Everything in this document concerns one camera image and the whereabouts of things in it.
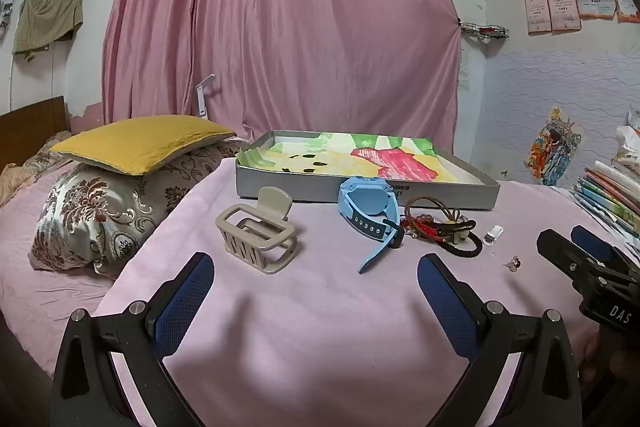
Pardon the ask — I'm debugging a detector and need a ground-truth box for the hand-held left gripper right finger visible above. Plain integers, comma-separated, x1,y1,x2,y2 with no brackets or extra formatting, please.
417,253,583,427

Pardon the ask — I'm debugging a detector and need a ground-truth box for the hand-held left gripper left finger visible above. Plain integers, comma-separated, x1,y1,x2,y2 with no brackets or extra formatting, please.
50,252,216,427

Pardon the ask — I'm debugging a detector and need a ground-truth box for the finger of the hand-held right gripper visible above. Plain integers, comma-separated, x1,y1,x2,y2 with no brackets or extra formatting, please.
571,226,640,280
537,229,626,293

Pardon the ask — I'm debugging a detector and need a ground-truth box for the black braided hair tie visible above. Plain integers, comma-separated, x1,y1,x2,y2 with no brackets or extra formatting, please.
439,227,484,258

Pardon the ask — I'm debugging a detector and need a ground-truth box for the amber bead hair tie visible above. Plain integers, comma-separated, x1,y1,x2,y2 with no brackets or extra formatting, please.
447,217,478,240

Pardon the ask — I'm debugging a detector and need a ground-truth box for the red beaded bracelet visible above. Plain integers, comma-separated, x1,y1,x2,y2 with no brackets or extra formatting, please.
410,213,453,240

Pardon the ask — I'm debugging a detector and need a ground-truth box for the blue wrist watch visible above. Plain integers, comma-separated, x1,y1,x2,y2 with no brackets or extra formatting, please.
337,176,406,274

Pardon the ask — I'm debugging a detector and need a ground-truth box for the beige hair claw clip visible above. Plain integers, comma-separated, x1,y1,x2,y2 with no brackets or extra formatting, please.
215,187,301,277

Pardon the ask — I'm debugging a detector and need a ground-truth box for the grey shallow box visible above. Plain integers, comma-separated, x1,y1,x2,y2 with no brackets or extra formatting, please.
236,129,501,211

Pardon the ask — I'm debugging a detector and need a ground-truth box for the person's right hand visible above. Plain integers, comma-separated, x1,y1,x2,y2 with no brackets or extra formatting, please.
579,327,640,383

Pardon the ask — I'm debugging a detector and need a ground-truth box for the stack of books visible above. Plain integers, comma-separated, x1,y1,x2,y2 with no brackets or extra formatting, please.
572,161,640,253

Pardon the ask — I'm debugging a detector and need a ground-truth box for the white plastic bag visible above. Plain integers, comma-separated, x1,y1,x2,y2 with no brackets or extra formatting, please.
612,104,640,178

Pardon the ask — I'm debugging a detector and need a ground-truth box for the floral satin pillow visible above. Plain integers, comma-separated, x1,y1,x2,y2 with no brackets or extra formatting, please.
30,139,246,280

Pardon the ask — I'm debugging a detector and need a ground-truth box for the pink table cloth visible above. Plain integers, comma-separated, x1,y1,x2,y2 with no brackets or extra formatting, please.
92,154,640,427

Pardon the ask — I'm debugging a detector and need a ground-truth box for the pink bed sheet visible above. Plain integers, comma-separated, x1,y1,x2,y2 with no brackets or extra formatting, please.
0,157,151,375

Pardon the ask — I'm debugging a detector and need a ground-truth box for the printed cartoon towel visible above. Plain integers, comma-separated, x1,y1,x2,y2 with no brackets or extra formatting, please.
240,132,493,185

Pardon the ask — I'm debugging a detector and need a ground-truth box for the yellow pillow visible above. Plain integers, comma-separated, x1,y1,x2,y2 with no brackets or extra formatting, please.
50,114,236,175

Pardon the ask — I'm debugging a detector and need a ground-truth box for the beige blanket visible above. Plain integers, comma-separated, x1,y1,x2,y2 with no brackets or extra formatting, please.
0,132,71,208

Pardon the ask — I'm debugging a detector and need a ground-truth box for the wooden headboard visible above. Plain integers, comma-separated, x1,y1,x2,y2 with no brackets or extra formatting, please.
0,96,71,172

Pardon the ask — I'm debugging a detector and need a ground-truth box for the pink curtain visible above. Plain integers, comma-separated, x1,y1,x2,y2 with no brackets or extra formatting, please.
102,0,461,152

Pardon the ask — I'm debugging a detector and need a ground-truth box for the hanging green cloth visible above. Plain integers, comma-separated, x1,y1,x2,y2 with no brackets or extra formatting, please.
12,0,83,62

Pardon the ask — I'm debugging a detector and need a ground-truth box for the white window handle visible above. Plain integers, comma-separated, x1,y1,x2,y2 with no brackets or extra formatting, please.
194,74,217,120

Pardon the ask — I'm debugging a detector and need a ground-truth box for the metal wall rack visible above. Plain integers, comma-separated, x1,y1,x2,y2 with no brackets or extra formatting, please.
459,21,510,42

